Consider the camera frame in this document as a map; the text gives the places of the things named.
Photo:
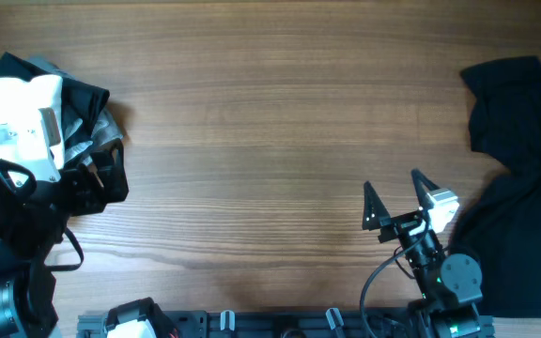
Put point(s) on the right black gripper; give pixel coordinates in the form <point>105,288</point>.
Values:
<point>378,217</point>

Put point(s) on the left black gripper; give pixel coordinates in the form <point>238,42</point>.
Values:
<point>92,199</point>

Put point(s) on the white t-shirt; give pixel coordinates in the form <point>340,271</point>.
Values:
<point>21,100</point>

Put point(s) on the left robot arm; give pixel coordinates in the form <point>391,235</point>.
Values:
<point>33,218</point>

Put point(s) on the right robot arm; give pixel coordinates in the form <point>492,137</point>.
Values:
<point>450,284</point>

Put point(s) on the grey folded garment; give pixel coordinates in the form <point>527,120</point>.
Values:
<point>85,121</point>

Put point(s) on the black folded garment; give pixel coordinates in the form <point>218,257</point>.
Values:
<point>13,66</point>

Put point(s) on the black garment on right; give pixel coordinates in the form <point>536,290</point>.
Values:
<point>502,228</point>

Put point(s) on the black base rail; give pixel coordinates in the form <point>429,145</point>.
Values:
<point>145,318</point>

